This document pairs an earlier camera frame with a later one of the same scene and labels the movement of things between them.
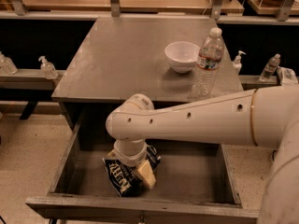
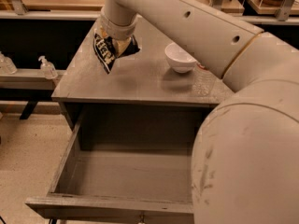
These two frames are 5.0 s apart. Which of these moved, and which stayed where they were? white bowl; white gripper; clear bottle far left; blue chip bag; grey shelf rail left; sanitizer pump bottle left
Moved: blue chip bag; white gripper
Stayed: sanitizer pump bottle left; grey shelf rail left; white bowl; clear bottle far left
